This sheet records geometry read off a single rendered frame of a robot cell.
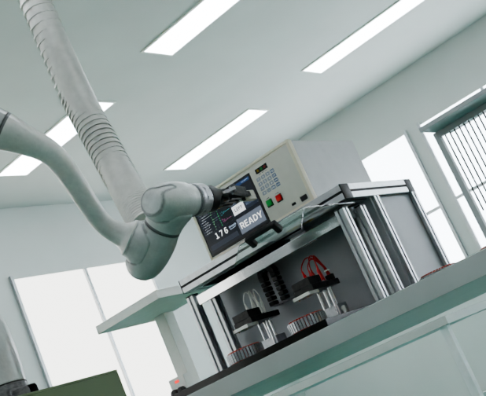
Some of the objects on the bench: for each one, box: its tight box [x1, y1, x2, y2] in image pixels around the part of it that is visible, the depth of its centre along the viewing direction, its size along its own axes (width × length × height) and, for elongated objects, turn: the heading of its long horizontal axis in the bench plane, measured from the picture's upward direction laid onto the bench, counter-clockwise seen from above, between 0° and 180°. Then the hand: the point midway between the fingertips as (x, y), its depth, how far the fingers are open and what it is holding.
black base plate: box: [171, 306, 368, 396], centre depth 251 cm, size 47×64×2 cm
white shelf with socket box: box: [96, 285, 208, 395], centre depth 351 cm, size 35×37×46 cm
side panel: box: [371, 191, 451, 284], centre depth 267 cm, size 28×3×32 cm, turn 84°
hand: (246, 196), depth 258 cm, fingers closed
